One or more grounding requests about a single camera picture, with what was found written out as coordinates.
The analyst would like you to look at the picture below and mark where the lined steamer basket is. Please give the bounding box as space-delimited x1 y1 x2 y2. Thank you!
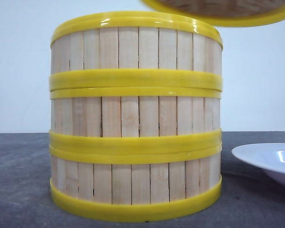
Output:
50 94 221 155

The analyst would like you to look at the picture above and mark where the steamer basket with one bun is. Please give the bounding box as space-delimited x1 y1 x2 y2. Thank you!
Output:
49 11 223 99

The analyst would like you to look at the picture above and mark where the yellow woven steamer lid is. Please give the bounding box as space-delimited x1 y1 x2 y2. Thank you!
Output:
143 0 285 27

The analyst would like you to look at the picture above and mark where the steamer basket with three buns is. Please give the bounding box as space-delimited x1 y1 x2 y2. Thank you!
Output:
50 152 222 222

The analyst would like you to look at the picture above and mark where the white plate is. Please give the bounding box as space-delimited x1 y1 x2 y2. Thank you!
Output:
231 143 285 186

